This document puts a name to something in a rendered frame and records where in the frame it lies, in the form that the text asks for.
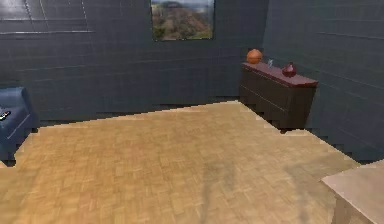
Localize orange basketball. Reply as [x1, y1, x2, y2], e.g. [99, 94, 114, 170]
[246, 48, 264, 65]

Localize framed landscape picture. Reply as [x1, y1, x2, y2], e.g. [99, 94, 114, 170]
[150, 0, 216, 42]

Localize dark brown chest of drawers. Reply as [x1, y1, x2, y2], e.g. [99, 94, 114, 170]
[238, 61, 319, 130]

